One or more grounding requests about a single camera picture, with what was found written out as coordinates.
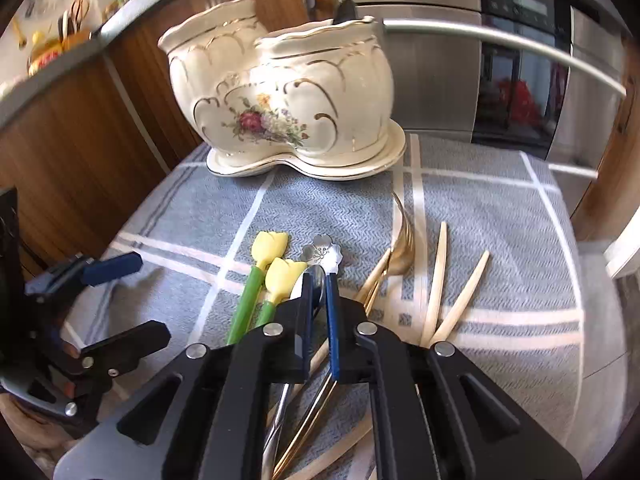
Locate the person's left hand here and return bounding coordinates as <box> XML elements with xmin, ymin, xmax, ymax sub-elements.
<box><xmin>0</xmin><ymin>392</ymin><xmax>96</xmax><ymax>466</ymax></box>

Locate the stainless steel built-in oven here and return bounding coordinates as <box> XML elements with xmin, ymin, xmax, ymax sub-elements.
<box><xmin>327</xmin><ymin>0</ymin><xmax>628</xmax><ymax>171</ymax></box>

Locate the long steel oven handle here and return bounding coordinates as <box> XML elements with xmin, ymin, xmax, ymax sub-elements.
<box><xmin>382</xmin><ymin>17</ymin><xmax>628</xmax><ymax>98</ymax></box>

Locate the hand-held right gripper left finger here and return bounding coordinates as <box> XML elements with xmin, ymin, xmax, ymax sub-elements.
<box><xmin>117</xmin><ymin>284</ymin><xmax>322</xmax><ymax>480</ymax></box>

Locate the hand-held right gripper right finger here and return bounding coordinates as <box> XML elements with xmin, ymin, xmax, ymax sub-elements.
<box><xmin>324</xmin><ymin>271</ymin><xmax>583</xmax><ymax>480</ymax></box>

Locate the cream floral ceramic utensil holder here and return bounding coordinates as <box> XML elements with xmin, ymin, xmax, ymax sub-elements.
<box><xmin>159</xmin><ymin>0</ymin><xmax>396</xmax><ymax>158</ymax></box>

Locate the yellow tulip green handle utensil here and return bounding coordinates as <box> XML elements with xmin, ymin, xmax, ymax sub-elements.
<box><xmin>252</xmin><ymin>256</ymin><xmax>308</xmax><ymax>331</ymax></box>
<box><xmin>226</xmin><ymin>230</ymin><xmax>291</xmax><ymax>346</ymax></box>

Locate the group of spice jars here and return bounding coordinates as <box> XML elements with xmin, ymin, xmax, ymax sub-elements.
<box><xmin>102</xmin><ymin>0</ymin><xmax>133</xmax><ymax>21</ymax></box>

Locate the cream ceramic holder saucer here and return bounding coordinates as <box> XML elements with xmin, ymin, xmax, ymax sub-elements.
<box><xmin>206</xmin><ymin>120</ymin><xmax>407</xmax><ymax>181</ymax></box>

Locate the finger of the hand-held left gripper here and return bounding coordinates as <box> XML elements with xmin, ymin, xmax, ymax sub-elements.
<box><xmin>22</xmin><ymin>252</ymin><xmax>144</xmax><ymax>301</ymax></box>
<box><xmin>50</xmin><ymin>320</ymin><xmax>172</xmax><ymax>396</ymax></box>

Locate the grey plaid cloth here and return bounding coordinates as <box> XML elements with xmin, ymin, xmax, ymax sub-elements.
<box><xmin>60</xmin><ymin>132</ymin><xmax>631</xmax><ymax>480</ymax></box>

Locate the short steel drawer handle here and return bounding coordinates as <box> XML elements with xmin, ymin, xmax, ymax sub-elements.
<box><xmin>547</xmin><ymin>162</ymin><xmax>601</xmax><ymax>181</ymax></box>

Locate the yellow and red packet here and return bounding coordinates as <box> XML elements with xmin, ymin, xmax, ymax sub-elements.
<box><xmin>25</xmin><ymin>30</ymin><xmax>66</xmax><ymax>77</ymax></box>

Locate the holder with scissors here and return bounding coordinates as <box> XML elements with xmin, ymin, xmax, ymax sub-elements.
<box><xmin>57</xmin><ymin>0</ymin><xmax>101</xmax><ymax>51</ymax></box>

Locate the wooden kitchen cabinet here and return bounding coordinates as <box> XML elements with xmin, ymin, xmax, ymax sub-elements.
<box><xmin>0</xmin><ymin>0</ymin><xmax>346</xmax><ymax>281</ymax></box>
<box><xmin>570</xmin><ymin>90</ymin><xmax>640</xmax><ymax>246</ymax></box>

